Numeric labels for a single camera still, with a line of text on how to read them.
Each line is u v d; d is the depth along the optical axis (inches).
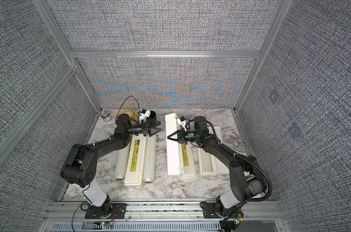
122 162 33.8
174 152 29.4
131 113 44.4
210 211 28.8
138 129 29.4
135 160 32.4
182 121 30.1
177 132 29.4
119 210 29.0
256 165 17.1
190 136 28.1
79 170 18.7
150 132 32.1
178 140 28.8
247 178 18.0
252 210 29.5
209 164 32.6
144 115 31.3
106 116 43.1
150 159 33.8
